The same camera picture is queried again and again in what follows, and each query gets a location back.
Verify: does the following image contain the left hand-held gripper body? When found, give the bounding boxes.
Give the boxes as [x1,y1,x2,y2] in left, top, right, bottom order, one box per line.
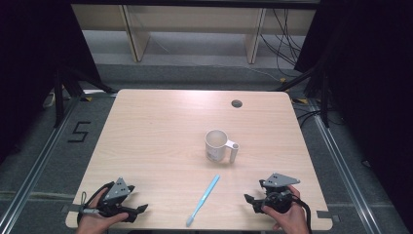
[93,176,138,224]

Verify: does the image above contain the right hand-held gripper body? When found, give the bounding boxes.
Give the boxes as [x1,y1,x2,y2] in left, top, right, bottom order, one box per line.
[258,173,301,215]

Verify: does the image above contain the person's right hand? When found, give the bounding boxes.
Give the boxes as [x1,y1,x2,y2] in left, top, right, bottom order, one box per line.
[260,184,311,234]

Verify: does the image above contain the person's left hand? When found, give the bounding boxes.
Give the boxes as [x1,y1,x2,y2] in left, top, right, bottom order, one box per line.
[75,187,130,234]

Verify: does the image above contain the light blue toothbrush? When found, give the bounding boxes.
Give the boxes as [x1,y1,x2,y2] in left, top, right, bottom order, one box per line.
[185,174,221,228]

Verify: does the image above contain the white cup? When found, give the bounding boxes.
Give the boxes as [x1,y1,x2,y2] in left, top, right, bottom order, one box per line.
[204,129,241,165]

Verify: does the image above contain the black metal stand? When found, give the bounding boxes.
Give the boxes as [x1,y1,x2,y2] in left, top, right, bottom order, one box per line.
[276,61,332,129]
[53,64,119,129]

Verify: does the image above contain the dark curtain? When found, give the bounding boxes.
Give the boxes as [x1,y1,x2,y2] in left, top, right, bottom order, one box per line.
[293,0,413,225]
[0,0,102,164]

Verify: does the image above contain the beige wooden shelf unit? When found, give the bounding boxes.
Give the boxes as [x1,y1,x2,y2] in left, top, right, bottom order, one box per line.
[71,3,318,64]

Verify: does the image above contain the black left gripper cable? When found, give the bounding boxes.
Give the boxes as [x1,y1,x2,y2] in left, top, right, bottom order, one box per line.
[77,181,115,226]

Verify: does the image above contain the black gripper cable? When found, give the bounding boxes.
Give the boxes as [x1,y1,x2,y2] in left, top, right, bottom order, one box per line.
[290,194,314,234]
[77,181,115,226]

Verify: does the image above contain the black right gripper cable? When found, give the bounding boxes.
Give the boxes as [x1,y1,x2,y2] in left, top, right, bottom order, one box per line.
[290,194,314,234]

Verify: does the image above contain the aluminium floor rail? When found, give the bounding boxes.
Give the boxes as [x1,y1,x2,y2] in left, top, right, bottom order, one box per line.
[308,98,382,234]
[0,94,83,234]

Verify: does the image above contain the black floor cables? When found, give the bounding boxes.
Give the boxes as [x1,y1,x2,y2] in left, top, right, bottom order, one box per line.
[296,108,346,129]

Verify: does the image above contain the white floor cable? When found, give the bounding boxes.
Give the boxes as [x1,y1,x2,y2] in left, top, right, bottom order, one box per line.
[244,64,284,82]

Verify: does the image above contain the bundle of black cables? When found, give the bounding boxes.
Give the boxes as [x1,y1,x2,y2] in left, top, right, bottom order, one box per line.
[259,8,307,71]

